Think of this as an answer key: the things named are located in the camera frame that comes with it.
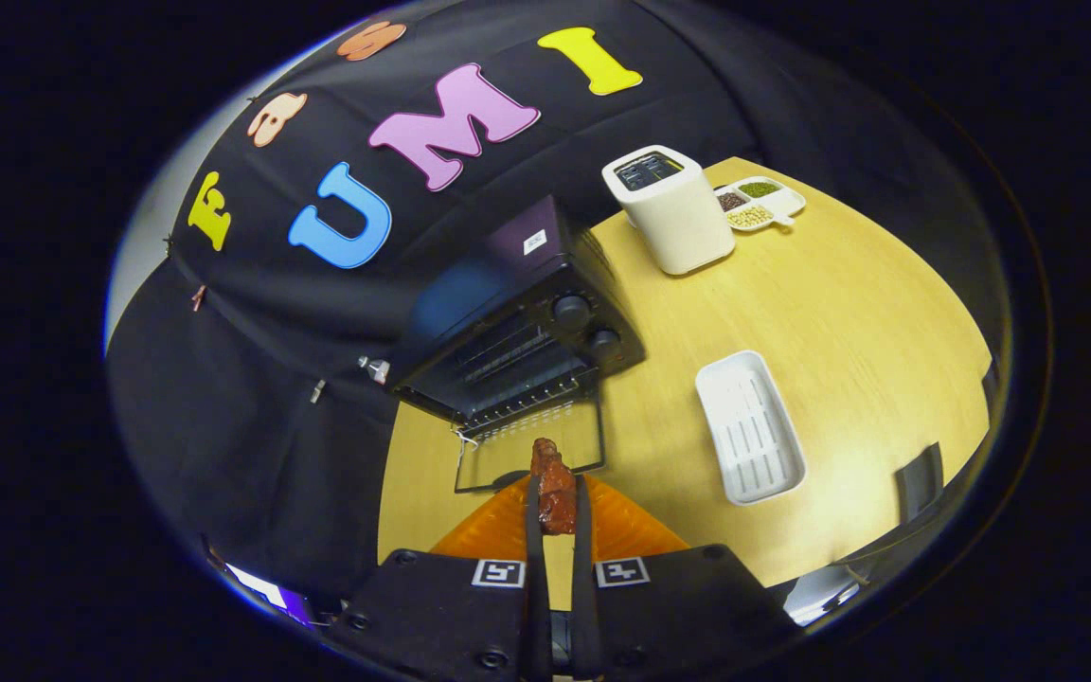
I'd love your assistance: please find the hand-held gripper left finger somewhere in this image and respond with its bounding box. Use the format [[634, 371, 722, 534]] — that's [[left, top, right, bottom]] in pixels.
[[328, 471, 554, 682]]

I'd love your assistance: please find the white divided bean dish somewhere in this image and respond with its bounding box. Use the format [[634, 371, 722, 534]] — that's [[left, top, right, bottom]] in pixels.
[[714, 176, 807, 233]]

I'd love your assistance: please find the brown meat slice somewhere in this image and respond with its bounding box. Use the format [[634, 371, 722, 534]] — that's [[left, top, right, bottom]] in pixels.
[[529, 438, 578, 536]]

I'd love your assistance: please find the black toaster oven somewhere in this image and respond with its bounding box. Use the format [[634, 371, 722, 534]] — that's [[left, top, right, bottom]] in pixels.
[[385, 194, 648, 495]]

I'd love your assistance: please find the white toaster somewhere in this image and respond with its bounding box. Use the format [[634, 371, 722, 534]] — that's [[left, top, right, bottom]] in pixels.
[[601, 145, 736, 277]]

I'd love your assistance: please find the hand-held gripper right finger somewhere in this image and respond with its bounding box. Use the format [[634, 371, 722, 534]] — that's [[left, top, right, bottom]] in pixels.
[[569, 474, 802, 682]]

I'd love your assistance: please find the white ribbed tray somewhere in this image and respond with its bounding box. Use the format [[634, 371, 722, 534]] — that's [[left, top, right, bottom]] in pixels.
[[694, 350, 808, 506]]

